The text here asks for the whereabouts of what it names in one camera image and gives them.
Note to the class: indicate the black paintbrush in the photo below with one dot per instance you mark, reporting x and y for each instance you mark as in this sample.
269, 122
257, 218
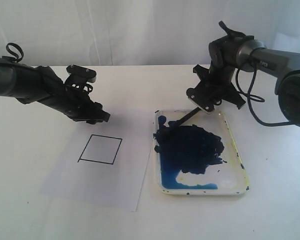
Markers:
180, 121

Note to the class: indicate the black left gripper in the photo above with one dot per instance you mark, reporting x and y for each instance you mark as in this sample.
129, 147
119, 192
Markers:
73, 103

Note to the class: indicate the white curtain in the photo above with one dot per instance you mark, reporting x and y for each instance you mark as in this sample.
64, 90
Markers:
140, 32

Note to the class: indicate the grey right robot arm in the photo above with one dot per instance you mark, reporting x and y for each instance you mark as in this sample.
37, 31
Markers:
248, 56

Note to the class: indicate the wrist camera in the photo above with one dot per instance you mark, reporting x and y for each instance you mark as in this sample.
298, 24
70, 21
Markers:
80, 75
204, 98

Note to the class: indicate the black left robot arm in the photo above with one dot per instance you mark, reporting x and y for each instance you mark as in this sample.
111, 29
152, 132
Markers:
23, 82

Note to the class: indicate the white paint tray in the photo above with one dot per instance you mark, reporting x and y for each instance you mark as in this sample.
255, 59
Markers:
199, 158

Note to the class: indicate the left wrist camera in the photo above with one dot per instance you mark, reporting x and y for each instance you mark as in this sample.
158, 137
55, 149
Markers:
80, 75

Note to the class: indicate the white paper with square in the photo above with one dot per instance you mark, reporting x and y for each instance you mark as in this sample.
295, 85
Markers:
104, 164

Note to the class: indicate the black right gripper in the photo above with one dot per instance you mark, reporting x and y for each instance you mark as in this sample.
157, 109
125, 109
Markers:
221, 80

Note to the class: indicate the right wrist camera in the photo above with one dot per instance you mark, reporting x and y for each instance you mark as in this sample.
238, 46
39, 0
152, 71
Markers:
204, 98

